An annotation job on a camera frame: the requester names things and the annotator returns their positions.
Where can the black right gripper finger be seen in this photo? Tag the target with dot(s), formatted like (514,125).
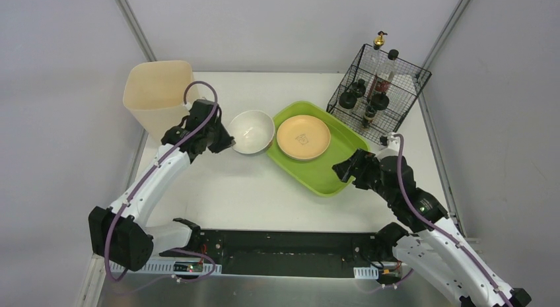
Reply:
(344,170)
(361,155)

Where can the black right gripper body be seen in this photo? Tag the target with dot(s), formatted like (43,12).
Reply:
(354,166)

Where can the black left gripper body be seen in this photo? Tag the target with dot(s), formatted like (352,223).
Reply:
(216,136)

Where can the green plastic tub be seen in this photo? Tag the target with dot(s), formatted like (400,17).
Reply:
(317,174)

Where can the white ceramic bowl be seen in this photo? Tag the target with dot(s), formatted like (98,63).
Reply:
(253,132)

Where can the small pepper jar black cap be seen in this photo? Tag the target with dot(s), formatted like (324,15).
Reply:
(368,116)

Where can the yellow plastic plate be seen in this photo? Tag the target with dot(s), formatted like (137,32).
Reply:
(303,137)

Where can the black-cap shaker bottle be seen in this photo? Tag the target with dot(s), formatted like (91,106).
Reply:
(347,100)

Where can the speckled seasoning shaker bottle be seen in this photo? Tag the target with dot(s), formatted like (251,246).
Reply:
(379,101)

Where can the beige plastic bin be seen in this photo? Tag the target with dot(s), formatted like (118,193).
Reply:
(154,94)

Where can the white powder shaker bottle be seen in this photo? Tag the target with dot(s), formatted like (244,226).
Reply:
(358,87)

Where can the black wire basket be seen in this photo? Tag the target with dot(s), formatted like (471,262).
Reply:
(407,84)

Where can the dark vinegar bottle red label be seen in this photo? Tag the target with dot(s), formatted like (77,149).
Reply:
(384,74)

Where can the clear oil bottle gold spout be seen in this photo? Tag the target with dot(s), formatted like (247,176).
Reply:
(371,57)

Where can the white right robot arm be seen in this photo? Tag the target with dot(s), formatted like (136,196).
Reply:
(425,238)

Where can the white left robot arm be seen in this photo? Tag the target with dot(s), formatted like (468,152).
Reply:
(120,232)

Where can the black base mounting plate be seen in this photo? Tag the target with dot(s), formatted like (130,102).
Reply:
(293,254)

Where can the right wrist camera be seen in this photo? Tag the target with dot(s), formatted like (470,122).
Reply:
(391,148)

